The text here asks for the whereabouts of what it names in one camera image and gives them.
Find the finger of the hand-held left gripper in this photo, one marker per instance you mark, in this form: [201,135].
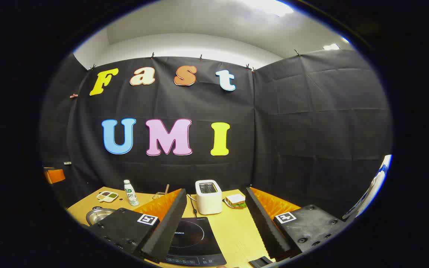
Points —
[55,175]

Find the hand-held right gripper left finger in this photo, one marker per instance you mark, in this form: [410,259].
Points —
[166,230]

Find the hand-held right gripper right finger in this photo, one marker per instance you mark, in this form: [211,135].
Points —
[266,227]

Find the black induction cooktop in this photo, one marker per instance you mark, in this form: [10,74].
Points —
[199,238]

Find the steel pot with beans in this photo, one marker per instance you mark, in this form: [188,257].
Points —
[99,215]

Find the sandwich with lettuce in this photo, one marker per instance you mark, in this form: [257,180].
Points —
[235,200]

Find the white drink bottle green label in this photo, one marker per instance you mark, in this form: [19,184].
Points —
[131,195]

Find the white toaster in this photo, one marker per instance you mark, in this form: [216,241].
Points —
[209,201]

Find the white divided condiment dish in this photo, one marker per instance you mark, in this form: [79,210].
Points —
[107,196]

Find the white and blue board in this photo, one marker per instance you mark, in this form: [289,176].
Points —
[372,186]

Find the ceiling light panel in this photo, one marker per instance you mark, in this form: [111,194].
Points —
[331,47]

